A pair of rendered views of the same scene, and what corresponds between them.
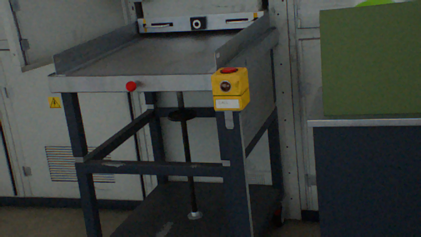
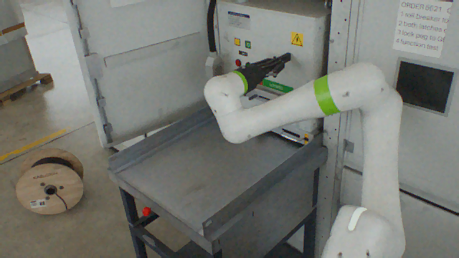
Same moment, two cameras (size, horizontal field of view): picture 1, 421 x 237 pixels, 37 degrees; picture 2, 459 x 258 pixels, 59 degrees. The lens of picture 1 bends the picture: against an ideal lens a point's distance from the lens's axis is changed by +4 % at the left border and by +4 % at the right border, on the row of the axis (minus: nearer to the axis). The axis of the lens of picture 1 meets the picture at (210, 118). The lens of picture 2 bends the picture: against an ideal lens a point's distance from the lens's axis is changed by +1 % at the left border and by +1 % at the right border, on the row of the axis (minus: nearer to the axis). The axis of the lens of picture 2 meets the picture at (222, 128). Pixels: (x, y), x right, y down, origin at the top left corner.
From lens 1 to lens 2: 1.22 m
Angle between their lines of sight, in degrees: 27
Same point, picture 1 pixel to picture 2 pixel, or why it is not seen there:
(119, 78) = (144, 197)
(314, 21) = (358, 160)
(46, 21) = (133, 105)
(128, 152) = not seen: hidden behind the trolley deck
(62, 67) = (119, 163)
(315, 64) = (353, 193)
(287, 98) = (328, 203)
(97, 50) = (163, 137)
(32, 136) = not seen: hidden behind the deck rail
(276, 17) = (328, 140)
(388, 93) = not seen: outside the picture
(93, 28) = (180, 103)
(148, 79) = (161, 209)
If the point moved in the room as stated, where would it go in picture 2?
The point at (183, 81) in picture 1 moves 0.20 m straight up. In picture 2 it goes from (182, 226) to (175, 180)
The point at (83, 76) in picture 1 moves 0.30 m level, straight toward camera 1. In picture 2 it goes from (125, 181) to (87, 239)
